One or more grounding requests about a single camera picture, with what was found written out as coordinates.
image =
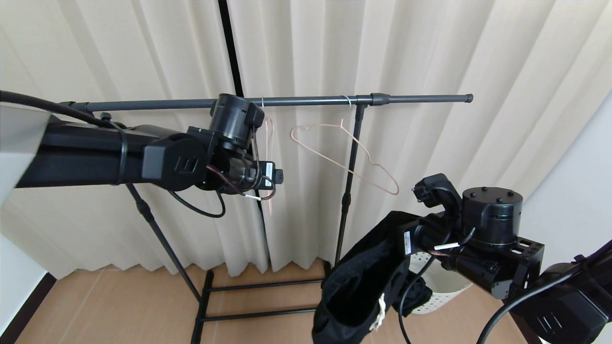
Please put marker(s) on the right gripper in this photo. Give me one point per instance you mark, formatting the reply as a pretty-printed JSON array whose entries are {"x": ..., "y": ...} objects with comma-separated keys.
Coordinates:
[{"x": 442, "y": 236}]

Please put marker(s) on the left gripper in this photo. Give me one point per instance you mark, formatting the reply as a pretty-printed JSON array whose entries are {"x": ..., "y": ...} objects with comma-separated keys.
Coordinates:
[{"x": 241, "y": 174}]

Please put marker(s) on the pink clothes hanger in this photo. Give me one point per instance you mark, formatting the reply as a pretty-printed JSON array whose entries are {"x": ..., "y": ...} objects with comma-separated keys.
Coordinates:
[
  {"x": 271, "y": 138},
  {"x": 334, "y": 161}
]

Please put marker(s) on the black garment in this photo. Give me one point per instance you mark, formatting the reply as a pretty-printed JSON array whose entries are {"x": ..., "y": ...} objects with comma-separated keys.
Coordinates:
[{"x": 416, "y": 294}]

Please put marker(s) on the black shorts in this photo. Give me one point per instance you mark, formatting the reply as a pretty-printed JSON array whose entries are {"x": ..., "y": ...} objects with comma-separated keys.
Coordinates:
[{"x": 354, "y": 286}]

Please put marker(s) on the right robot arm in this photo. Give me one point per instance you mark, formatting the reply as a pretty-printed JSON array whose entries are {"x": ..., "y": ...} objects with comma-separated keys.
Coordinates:
[{"x": 492, "y": 215}]

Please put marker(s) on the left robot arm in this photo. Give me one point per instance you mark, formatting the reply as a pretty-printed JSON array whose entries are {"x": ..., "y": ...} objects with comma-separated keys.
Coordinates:
[{"x": 86, "y": 157}]

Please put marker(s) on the white laundry basket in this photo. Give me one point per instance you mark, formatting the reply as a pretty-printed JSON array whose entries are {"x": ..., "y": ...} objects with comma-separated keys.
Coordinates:
[{"x": 444, "y": 291}]

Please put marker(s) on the black clothes rack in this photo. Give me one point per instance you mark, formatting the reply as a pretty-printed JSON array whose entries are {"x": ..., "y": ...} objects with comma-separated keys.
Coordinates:
[{"x": 311, "y": 101}]

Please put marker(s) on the white curtain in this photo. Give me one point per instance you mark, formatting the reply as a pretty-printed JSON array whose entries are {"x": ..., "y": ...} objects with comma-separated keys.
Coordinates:
[
  {"x": 454, "y": 57},
  {"x": 143, "y": 57}
]

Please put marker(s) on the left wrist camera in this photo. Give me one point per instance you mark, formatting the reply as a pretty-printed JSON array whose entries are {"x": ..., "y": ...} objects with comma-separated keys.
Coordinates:
[{"x": 270, "y": 173}]

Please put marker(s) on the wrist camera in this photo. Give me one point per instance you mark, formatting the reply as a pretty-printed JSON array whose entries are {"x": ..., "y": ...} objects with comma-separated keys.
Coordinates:
[
  {"x": 408, "y": 242},
  {"x": 270, "y": 173}
]

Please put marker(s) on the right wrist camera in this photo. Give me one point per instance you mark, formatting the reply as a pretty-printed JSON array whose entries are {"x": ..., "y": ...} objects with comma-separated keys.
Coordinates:
[{"x": 408, "y": 242}]

